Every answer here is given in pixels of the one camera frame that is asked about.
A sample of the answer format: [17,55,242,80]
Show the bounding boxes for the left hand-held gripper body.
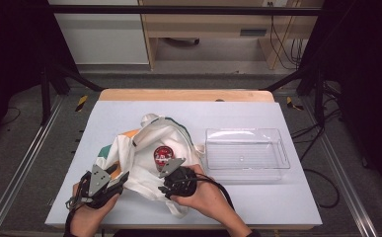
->
[75,164,124,210]

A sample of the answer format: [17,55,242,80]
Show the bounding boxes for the red can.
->
[152,145,176,172]

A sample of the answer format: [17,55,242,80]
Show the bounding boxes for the white canvas tote bag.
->
[95,113,206,219]

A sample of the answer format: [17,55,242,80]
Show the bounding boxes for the black hanging cables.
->
[267,1,307,71]

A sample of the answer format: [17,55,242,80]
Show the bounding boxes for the black metal stand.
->
[261,61,329,128]
[39,61,105,126]

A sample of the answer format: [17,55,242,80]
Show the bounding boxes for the aluminium rail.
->
[0,95,66,237]
[301,95,379,237]

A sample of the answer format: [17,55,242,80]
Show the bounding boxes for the wooden desk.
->
[138,0,325,71]

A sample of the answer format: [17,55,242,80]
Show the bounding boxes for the white board sheet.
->
[44,100,324,229]

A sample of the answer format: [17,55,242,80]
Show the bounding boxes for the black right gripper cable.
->
[193,173,236,211]

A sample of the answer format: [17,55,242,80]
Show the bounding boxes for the white cabinet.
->
[47,0,150,65]

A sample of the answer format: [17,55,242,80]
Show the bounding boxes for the black horizontal frame bar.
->
[46,4,325,17]

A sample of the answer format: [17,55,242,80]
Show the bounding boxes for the grey left gripper cable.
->
[64,171,93,212]

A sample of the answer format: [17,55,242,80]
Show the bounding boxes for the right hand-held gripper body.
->
[158,157,199,199]

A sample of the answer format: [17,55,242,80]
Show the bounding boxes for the thin black floor cable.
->
[0,106,23,126]

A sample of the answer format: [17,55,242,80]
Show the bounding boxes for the clear plastic container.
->
[204,126,292,182]

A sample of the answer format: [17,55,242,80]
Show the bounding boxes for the person's left hand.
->
[69,182,121,237]

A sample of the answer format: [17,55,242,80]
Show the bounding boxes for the person's right hand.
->
[169,163,237,229]

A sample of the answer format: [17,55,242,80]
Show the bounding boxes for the person's dark lap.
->
[113,228,236,237]

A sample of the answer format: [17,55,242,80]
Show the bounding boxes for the yellow black tape strip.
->
[285,96,305,112]
[75,94,90,114]

